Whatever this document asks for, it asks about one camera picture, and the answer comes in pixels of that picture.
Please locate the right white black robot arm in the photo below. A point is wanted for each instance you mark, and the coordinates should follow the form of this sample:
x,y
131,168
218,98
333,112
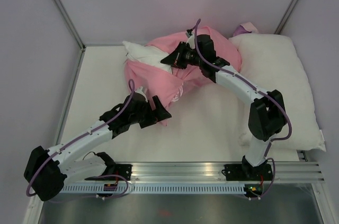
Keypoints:
x,y
267,115

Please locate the right aluminium corner post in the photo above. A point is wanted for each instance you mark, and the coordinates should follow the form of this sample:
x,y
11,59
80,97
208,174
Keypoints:
x,y
292,0

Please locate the pink purple cloth behind pillow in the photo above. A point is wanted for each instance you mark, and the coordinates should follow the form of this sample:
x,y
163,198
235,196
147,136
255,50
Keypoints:
x,y
245,28

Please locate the pink pillowcase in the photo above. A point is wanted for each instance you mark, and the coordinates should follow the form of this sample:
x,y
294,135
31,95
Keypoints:
x,y
168,87

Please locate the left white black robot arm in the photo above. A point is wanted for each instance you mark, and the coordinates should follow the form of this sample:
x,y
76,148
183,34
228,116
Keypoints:
x,y
48,171

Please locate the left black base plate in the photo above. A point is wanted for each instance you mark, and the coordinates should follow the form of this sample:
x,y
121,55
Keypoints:
x,y
124,170

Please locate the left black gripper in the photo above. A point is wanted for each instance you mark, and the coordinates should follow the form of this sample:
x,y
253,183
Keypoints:
x,y
157,115

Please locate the aluminium mounting rail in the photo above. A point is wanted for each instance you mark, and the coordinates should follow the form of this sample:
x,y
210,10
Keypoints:
x,y
210,172

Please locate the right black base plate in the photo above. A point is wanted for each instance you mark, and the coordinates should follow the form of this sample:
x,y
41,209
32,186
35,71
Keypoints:
x,y
235,172

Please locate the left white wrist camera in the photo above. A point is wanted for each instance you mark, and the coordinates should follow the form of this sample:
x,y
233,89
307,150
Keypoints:
x,y
140,91

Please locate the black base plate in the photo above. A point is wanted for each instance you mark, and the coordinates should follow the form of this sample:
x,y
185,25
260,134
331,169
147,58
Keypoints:
x,y
235,172
124,170

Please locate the left aluminium corner post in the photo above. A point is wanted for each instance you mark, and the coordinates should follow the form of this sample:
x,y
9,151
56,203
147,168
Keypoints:
x,y
69,24

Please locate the aluminium corner post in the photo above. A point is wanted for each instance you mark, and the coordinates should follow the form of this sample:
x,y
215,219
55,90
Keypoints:
x,y
292,0
69,24

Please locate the large white bare pillow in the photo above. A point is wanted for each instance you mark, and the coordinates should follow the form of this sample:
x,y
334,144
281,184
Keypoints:
x,y
270,61

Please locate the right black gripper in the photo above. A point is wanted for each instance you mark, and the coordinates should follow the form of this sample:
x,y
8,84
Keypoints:
x,y
174,58

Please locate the white slotted cable duct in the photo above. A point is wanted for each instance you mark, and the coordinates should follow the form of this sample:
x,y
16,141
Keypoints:
x,y
155,188

